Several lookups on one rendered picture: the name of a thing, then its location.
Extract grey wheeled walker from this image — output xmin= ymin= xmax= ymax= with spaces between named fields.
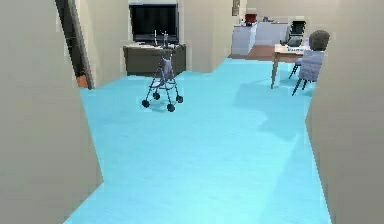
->
xmin=141 ymin=49 xmax=184 ymax=113

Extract dark brown television stand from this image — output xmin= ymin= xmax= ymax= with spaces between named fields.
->
xmin=122 ymin=42 xmax=187 ymax=77

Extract white kitchen counter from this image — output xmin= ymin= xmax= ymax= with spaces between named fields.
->
xmin=231 ymin=21 xmax=290 ymax=56

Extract black television set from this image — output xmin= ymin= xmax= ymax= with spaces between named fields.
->
xmin=129 ymin=3 xmax=180 ymax=43

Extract wooden dining table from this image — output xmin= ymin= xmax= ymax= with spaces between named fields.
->
xmin=270 ymin=43 xmax=313 ymax=90

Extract grey padded chair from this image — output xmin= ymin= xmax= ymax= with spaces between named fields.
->
xmin=288 ymin=49 xmax=326 ymax=97

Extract black office chair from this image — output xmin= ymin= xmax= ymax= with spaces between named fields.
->
xmin=280 ymin=20 xmax=307 ymax=47

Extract dark room door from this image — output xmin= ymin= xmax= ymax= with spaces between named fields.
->
xmin=55 ymin=0 xmax=95 ymax=90

